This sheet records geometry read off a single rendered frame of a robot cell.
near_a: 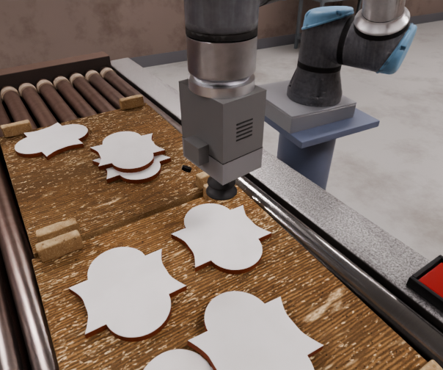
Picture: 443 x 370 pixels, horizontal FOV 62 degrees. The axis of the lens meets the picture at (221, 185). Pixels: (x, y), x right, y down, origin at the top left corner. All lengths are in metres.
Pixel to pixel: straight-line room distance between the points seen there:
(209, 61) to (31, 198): 0.44
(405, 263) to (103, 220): 0.47
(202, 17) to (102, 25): 3.68
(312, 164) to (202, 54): 0.77
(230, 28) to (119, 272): 0.34
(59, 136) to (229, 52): 0.56
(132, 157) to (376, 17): 0.59
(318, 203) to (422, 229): 1.56
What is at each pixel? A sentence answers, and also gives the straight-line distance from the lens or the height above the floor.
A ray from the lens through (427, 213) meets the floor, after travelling 2.34.
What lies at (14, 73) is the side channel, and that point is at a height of 0.95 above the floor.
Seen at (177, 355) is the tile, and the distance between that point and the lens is 0.45.
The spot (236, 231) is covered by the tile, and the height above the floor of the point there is 0.95.
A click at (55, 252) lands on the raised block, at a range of 0.58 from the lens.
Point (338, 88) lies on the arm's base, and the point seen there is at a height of 0.96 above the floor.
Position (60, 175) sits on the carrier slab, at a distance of 0.76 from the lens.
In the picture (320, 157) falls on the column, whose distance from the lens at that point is 1.11.
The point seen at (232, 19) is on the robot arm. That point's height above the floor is 1.25.
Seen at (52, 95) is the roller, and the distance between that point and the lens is 1.17.
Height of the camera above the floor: 1.33
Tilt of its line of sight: 36 degrees down
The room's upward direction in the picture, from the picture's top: straight up
